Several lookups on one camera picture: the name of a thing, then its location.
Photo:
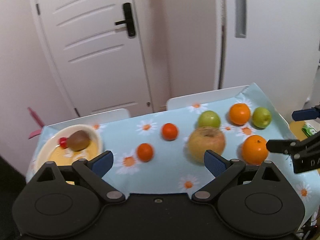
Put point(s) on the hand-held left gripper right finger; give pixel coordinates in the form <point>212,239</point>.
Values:
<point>215,163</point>

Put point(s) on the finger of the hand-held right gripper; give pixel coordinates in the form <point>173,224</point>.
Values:
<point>303,114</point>
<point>281,146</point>

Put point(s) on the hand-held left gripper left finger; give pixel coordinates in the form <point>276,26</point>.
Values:
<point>103,162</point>

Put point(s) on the green apple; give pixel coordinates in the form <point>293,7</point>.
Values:
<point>261,117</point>
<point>209,118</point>

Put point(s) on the yellow stool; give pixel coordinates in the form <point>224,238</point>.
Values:
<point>296,128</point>

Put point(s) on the green tissue packet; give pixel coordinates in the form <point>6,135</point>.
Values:
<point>308,130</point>

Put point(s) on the large yellow apple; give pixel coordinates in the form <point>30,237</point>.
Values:
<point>206,142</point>

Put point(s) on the orange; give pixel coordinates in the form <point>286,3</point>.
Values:
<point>240,114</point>
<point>254,150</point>

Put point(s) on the brown kiwi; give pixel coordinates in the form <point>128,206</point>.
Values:
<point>79,140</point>

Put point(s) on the small tangerine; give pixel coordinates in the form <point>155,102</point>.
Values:
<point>145,152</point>
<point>169,131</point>

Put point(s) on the floral light blue tablecloth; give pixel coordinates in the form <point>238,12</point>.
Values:
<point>172,165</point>

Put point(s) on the red cherry tomato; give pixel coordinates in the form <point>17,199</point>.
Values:
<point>63,142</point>

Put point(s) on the cream yellow bowl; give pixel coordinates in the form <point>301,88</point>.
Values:
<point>55,152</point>

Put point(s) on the white wardrobe door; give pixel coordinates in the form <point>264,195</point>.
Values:
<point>275,42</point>

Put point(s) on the pink plastic tool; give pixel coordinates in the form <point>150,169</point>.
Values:
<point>35,122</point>

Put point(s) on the white panel door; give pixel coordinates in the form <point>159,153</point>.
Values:
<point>95,62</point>

